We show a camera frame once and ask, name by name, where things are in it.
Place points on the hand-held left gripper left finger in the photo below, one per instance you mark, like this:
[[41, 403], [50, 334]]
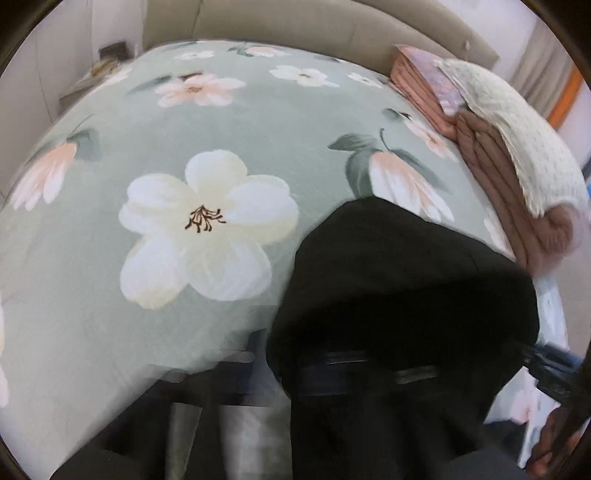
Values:
[[231, 369]]

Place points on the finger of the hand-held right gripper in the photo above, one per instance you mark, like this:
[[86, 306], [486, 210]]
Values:
[[549, 369]]

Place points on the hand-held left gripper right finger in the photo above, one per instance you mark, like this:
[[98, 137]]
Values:
[[318, 376]]

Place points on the black sweatshirt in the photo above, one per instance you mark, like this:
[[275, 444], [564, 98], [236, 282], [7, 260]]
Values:
[[392, 286]]

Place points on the person's right hand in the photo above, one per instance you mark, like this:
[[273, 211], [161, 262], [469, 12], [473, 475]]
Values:
[[549, 443]]

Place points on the brown folded quilt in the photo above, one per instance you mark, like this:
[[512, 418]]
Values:
[[498, 184]]

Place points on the white dotted pillow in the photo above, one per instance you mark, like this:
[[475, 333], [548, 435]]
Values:
[[531, 138]]

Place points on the green floral bed blanket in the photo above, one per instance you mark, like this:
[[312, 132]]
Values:
[[138, 115]]

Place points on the orange curtain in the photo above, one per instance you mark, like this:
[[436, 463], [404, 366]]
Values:
[[570, 97]]

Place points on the beige nightstand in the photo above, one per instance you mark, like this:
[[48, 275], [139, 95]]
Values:
[[85, 85]]

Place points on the beige curtain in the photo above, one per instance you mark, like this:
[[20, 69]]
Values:
[[531, 50]]

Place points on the beige trinkets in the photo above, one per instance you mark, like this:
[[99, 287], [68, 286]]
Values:
[[104, 68]]

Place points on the white wardrobe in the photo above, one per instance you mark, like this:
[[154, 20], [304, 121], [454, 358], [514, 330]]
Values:
[[37, 92]]

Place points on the beige padded headboard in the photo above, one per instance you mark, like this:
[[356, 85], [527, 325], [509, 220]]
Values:
[[323, 23]]

